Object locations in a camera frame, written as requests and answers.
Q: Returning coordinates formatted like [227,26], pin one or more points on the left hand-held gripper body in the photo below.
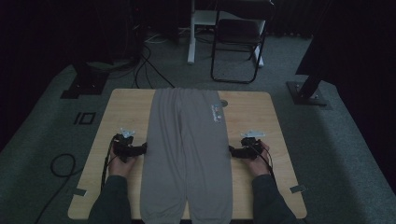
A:
[123,146]

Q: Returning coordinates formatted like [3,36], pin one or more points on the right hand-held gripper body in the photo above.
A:
[249,149]

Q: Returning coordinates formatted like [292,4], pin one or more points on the grey pants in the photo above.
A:
[186,149]

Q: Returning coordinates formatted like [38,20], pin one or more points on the person's right hand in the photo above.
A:
[260,165]

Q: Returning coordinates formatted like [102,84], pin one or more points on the person's left hand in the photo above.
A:
[121,168]

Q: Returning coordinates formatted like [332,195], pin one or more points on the grey tape piece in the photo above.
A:
[79,192]
[297,188]

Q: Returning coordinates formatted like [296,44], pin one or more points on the black metal stand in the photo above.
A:
[87,84]
[306,93]

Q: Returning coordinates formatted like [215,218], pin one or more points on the black folding chair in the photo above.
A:
[238,31]

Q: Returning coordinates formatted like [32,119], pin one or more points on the white desk frame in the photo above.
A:
[191,46]

